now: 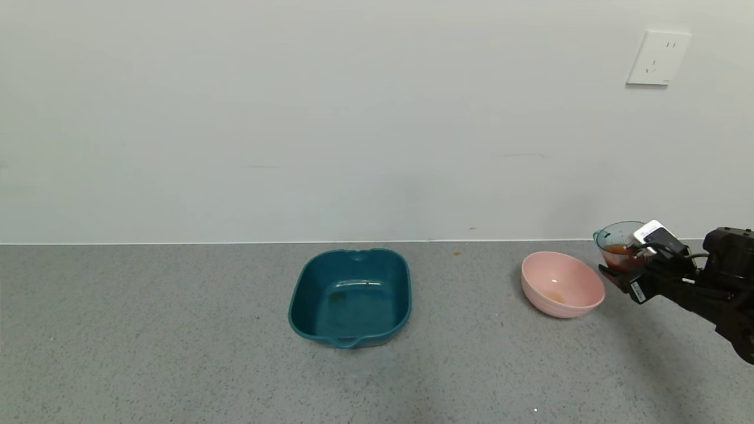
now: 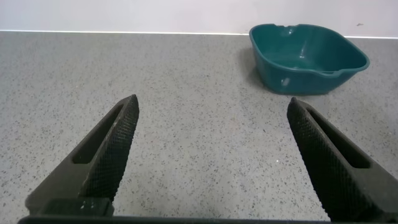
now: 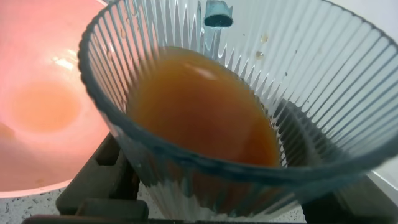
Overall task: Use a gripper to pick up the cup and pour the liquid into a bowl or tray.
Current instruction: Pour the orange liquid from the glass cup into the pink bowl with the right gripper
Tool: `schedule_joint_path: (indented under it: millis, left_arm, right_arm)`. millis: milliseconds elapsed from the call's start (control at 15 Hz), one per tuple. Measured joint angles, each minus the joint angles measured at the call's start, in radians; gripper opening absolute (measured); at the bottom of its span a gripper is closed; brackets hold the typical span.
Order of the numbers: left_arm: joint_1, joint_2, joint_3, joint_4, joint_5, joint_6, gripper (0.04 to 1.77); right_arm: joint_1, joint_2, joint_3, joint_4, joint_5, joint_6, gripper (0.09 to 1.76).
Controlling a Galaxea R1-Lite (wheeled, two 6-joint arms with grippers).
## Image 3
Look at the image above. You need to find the pink bowl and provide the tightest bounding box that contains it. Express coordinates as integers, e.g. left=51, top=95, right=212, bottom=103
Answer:
left=0, top=0, right=111, bottom=199

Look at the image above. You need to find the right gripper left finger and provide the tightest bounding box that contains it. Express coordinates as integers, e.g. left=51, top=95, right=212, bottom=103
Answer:
left=55, top=133, right=150, bottom=220

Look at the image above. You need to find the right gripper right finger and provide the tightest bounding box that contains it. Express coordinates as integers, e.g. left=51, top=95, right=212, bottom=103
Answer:
left=301, top=174, right=398, bottom=224

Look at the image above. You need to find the ribbed clear blue cup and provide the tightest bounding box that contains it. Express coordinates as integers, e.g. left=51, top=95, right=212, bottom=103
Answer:
left=77, top=0, right=398, bottom=222

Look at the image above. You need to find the orange brown liquid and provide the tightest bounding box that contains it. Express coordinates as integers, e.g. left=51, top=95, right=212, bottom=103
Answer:
left=127, top=46, right=280, bottom=167

